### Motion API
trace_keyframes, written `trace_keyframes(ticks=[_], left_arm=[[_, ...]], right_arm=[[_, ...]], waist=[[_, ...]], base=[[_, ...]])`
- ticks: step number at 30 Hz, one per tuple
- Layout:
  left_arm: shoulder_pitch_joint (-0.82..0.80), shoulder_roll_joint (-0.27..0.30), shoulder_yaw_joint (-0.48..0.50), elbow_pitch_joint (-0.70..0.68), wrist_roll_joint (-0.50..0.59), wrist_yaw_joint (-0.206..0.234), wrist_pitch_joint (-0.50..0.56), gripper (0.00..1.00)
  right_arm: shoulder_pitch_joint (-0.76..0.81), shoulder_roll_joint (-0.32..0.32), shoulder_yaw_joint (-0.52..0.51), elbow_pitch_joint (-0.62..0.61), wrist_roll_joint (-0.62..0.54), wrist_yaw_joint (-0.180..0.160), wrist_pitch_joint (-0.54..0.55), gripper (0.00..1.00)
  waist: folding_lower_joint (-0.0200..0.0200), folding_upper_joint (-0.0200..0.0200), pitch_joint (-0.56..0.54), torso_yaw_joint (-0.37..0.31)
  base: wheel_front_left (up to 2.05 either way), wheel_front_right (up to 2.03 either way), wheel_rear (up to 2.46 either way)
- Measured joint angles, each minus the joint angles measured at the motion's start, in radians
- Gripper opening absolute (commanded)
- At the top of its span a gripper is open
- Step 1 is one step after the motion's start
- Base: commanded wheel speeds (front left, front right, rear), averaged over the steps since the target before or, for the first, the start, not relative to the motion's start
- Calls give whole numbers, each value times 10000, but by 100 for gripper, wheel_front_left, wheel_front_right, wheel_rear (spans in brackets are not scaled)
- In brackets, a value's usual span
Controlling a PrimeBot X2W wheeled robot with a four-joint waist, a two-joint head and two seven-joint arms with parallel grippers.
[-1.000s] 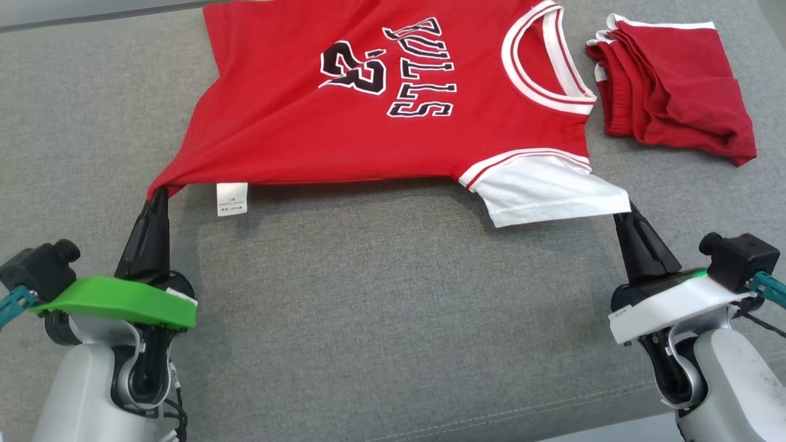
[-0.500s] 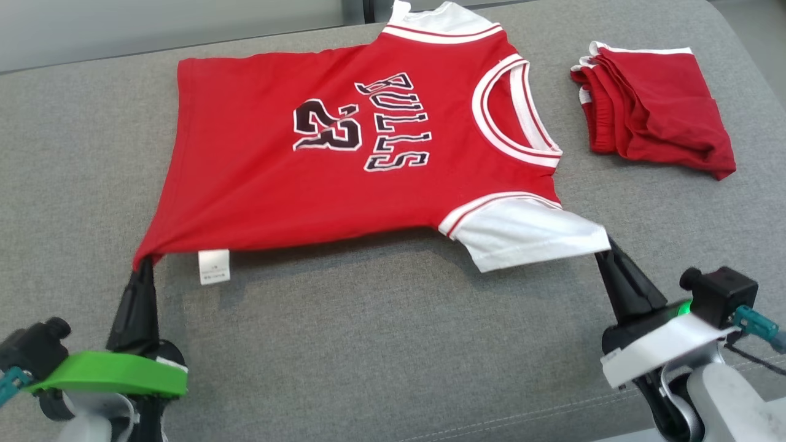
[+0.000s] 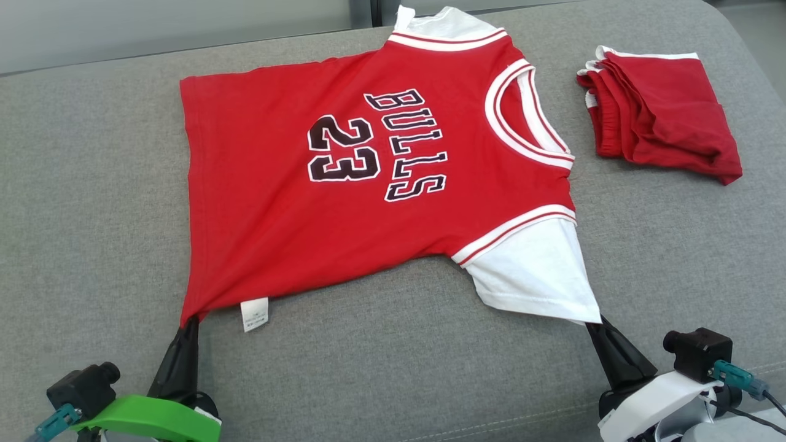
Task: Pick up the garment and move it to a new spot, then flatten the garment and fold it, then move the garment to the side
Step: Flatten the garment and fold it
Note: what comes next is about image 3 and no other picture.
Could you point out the red shorts with white stripe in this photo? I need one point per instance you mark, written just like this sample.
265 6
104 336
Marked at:
669 110

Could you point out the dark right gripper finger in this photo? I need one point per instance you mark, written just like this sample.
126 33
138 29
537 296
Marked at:
608 362
629 362

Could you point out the grey partition post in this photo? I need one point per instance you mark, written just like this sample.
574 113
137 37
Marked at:
361 12
385 11

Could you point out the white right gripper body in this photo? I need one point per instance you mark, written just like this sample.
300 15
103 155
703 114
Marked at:
657 408

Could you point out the grey fabric sofa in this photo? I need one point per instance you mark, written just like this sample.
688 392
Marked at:
399 368

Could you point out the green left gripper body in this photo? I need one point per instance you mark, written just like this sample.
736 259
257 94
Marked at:
153 420

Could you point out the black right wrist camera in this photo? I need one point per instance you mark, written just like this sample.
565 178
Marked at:
700 356

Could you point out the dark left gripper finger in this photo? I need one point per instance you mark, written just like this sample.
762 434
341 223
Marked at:
191 368
169 374

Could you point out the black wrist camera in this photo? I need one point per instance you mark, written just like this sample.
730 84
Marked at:
700 356
83 390

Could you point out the red jersey with white sleeves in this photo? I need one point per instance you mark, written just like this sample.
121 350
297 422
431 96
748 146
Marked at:
258 202

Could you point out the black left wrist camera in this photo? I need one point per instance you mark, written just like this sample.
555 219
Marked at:
83 390

